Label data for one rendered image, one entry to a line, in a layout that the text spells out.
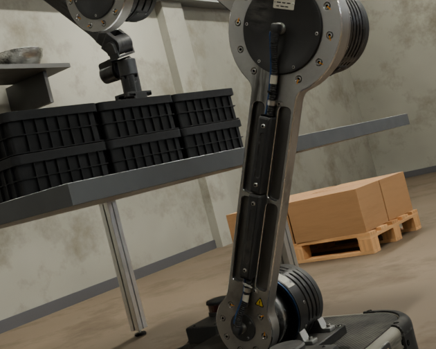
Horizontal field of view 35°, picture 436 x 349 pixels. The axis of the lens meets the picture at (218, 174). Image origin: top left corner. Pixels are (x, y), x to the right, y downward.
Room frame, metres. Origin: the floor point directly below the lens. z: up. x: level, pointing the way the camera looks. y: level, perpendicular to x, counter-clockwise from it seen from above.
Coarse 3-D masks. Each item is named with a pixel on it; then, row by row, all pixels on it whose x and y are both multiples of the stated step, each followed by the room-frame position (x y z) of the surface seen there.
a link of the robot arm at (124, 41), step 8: (48, 0) 2.14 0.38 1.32; (56, 0) 2.13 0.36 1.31; (64, 0) 2.11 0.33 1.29; (56, 8) 2.14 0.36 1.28; (64, 8) 2.12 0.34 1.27; (64, 16) 2.14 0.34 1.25; (88, 32) 2.11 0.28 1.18; (112, 32) 2.09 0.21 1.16; (120, 32) 2.10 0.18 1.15; (96, 40) 2.09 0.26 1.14; (104, 40) 2.07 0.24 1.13; (112, 40) 2.06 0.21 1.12; (120, 40) 2.06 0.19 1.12; (128, 40) 2.09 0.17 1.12; (104, 48) 2.09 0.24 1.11; (120, 48) 2.06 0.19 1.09; (128, 48) 2.10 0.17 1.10
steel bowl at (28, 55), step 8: (16, 48) 4.50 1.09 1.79; (24, 48) 4.53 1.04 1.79; (32, 48) 4.56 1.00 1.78; (40, 48) 4.65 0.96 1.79; (0, 56) 4.52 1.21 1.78; (8, 56) 4.51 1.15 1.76; (16, 56) 4.51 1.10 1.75; (24, 56) 4.54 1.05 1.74; (32, 56) 4.57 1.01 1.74; (40, 56) 4.65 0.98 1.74
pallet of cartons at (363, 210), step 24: (312, 192) 4.67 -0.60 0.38; (336, 192) 4.04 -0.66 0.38; (360, 192) 3.96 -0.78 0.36; (384, 192) 4.21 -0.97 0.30; (288, 216) 4.24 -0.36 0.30; (312, 216) 4.12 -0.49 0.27; (336, 216) 4.02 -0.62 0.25; (360, 216) 3.93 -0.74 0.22; (384, 216) 4.15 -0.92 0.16; (408, 216) 4.32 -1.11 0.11; (312, 240) 4.14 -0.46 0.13; (336, 240) 4.04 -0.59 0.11; (360, 240) 3.94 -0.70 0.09; (384, 240) 4.18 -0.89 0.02
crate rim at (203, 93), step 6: (210, 90) 2.25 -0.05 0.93; (216, 90) 2.27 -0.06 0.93; (222, 90) 2.29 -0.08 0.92; (228, 90) 2.31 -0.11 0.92; (174, 96) 2.12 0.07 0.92; (180, 96) 2.14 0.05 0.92; (186, 96) 2.16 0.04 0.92; (192, 96) 2.18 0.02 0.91; (198, 96) 2.20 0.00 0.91; (204, 96) 2.22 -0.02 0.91; (210, 96) 2.24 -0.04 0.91; (216, 96) 2.26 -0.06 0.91
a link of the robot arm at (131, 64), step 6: (120, 60) 2.08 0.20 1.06; (126, 60) 2.08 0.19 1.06; (132, 60) 2.09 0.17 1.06; (114, 66) 2.12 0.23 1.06; (120, 66) 2.09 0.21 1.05; (126, 66) 2.08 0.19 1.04; (132, 66) 2.09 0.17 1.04; (120, 72) 2.09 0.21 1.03; (126, 72) 2.08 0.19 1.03; (132, 72) 2.09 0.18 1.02
